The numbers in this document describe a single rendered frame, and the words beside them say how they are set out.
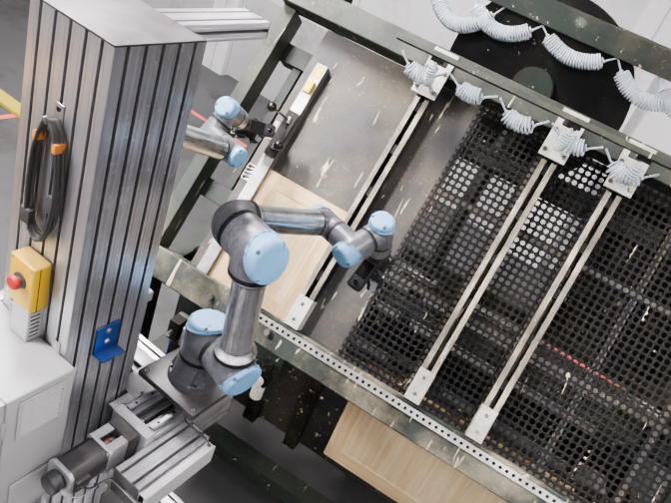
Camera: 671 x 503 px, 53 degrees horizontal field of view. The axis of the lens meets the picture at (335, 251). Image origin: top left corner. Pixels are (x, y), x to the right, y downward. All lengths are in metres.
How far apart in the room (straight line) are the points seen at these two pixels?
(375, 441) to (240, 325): 1.34
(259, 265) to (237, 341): 0.29
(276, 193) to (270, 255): 1.15
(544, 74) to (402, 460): 1.72
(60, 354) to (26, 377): 0.11
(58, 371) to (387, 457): 1.60
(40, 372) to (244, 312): 0.49
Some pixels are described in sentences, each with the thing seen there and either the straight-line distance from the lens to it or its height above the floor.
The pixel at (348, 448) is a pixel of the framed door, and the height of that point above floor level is 0.36.
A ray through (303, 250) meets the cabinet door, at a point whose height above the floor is 1.12.
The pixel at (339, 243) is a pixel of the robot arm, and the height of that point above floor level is 1.56.
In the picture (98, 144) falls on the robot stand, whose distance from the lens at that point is 1.43.
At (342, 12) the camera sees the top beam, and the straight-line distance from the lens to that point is 2.78.
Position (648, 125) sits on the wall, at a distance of 5.65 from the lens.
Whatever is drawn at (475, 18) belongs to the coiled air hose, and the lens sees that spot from 3.03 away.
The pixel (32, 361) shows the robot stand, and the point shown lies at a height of 1.23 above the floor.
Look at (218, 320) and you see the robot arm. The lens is 1.91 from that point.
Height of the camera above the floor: 2.49
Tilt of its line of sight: 31 degrees down
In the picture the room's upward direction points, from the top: 22 degrees clockwise
